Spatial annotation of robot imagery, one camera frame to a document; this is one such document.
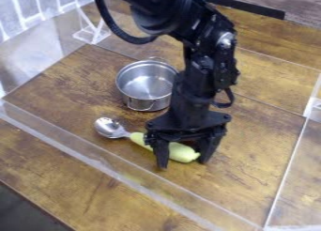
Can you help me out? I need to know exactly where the clear acrylic bracket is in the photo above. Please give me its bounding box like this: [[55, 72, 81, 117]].
[[72, 8, 111, 45]]

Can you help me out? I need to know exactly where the green handled metal spoon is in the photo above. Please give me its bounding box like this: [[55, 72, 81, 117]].
[[93, 116, 202, 164]]

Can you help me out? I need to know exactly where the small steel pot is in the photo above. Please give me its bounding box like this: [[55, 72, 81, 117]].
[[115, 56, 178, 112]]

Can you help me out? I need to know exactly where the clear acrylic enclosure wall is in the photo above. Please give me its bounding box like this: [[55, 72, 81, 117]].
[[0, 9, 321, 231]]

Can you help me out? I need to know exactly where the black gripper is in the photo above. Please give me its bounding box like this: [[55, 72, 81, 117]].
[[144, 61, 239, 170]]

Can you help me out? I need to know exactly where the black bar on wall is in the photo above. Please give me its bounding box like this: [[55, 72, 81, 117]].
[[206, 0, 286, 20]]

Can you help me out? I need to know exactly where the black cable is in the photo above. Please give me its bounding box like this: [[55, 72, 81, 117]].
[[89, 0, 160, 45]]

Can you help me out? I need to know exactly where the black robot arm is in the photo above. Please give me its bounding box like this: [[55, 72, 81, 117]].
[[93, 0, 239, 169]]

